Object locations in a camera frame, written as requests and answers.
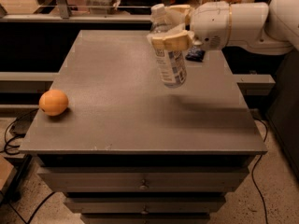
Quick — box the black cable right floor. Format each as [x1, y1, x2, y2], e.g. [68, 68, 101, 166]
[250, 119, 270, 224]

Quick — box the top grey drawer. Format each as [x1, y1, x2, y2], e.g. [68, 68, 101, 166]
[37, 167, 249, 193]

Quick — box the black cables left floor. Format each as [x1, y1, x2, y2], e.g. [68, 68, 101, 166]
[0, 108, 57, 224]

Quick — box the middle grey drawer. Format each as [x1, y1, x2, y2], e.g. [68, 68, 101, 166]
[64, 197, 225, 214]

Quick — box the bottom grey drawer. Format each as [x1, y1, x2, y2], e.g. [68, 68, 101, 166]
[81, 214, 209, 224]

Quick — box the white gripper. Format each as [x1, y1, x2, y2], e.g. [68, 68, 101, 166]
[150, 1, 230, 51]

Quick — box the black bag behind railing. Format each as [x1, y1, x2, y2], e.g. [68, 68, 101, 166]
[118, 0, 162, 15]

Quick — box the blue labelled plastic bottle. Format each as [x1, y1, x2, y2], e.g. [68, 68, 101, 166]
[147, 4, 187, 88]

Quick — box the grey drawer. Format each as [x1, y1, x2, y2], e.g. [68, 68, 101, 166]
[81, 214, 209, 224]
[37, 167, 249, 193]
[64, 197, 225, 214]

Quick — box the dark blue snack packet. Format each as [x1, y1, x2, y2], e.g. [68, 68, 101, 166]
[185, 46, 205, 62]

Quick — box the metal railing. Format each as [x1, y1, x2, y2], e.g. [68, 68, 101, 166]
[0, 0, 194, 24]

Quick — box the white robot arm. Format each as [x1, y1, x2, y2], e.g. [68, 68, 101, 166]
[148, 0, 299, 55]

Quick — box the orange fruit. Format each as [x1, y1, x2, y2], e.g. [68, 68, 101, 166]
[39, 90, 69, 116]

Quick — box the grey drawer cabinet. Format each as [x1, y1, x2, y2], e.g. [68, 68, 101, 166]
[18, 29, 268, 224]

